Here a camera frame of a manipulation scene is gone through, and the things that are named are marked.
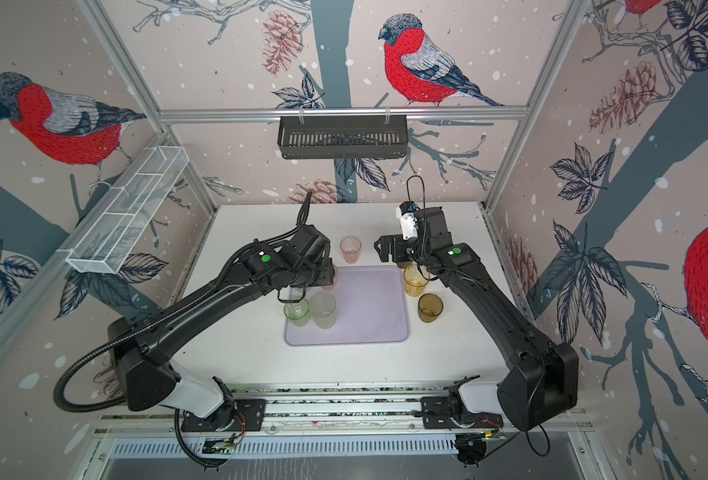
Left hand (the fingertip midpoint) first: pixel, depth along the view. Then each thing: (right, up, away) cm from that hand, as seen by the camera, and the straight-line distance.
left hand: (330, 274), depth 75 cm
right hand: (+15, +7, +5) cm, 17 cm away
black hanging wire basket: (+1, +45, +30) cm, 54 cm away
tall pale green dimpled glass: (-3, -11, +9) cm, 15 cm away
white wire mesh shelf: (-55, +11, -1) cm, 56 cm away
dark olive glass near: (+29, -13, +15) cm, 35 cm away
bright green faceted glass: (-12, -14, +15) cm, 24 cm away
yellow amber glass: (+25, -6, +22) cm, 34 cm away
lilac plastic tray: (+11, -14, +18) cm, 25 cm away
